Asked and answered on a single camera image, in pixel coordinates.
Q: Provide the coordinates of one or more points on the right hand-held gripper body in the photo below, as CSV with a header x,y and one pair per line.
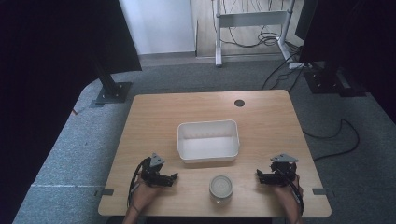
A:
x,y
284,171

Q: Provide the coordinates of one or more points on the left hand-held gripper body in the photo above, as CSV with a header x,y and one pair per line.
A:
x,y
152,170

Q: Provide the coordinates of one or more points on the person's right hand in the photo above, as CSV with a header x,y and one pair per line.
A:
x,y
285,194

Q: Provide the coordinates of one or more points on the person's left hand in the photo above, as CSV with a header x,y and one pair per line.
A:
x,y
144,194

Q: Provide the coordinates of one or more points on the grey tape strip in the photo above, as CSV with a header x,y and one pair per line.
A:
x,y
319,191
106,192

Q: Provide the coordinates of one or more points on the glass jar with white lid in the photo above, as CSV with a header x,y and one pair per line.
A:
x,y
221,188

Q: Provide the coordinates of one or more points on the white plastic bin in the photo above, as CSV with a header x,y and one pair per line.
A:
x,y
208,143

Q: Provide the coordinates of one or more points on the black round table grommet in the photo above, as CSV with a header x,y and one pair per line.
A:
x,y
239,103

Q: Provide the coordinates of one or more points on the black metal stand with base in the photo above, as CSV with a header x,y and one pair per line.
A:
x,y
330,82
109,87

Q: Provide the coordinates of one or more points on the white power strip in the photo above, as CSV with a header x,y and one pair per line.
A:
x,y
297,65

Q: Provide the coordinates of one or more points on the black curtain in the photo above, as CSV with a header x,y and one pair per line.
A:
x,y
358,37
46,62

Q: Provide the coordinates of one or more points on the white metal stand frame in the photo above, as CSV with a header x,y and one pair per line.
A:
x,y
252,19

